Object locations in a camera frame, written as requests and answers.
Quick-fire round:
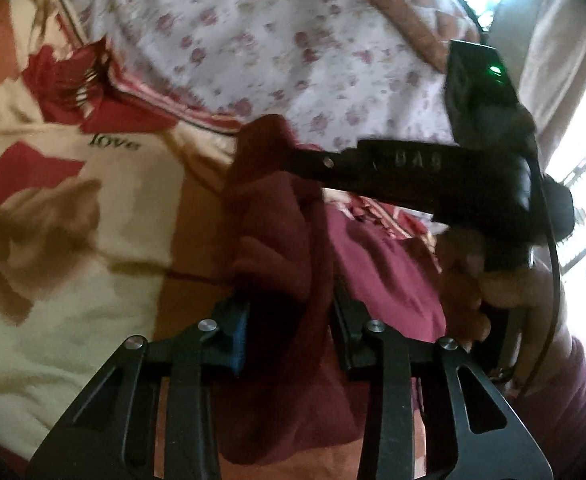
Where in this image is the person's right hand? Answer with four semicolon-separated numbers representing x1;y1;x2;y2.
435;230;559;351

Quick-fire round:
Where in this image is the beige quilted cloth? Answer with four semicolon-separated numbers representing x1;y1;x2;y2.
318;0;484;66

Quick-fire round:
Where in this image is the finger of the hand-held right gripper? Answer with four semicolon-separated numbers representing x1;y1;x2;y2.
278;142;364;193

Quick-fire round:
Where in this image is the floral bedsheet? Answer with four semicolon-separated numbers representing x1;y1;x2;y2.
68;0;479;156

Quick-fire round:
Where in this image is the maroon garment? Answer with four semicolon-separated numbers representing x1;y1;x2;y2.
220;114;449;466

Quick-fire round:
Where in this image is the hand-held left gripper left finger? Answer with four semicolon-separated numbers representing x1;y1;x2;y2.
25;300;251;480

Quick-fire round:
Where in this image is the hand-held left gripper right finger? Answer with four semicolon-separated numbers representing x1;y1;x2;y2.
330;280;554;480

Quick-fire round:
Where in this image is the beige curtain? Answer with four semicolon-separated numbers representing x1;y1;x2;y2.
488;0;586;171

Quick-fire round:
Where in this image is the printed fleece blanket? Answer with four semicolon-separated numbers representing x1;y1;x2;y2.
0;0;444;480

